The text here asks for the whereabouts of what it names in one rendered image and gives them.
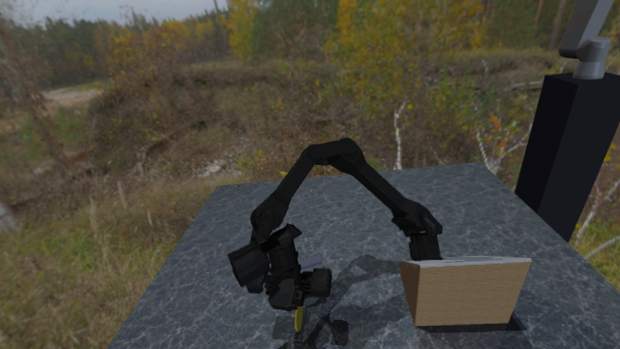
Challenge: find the gold coin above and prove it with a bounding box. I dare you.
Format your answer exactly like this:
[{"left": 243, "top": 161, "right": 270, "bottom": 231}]
[{"left": 294, "top": 306, "right": 302, "bottom": 332}]

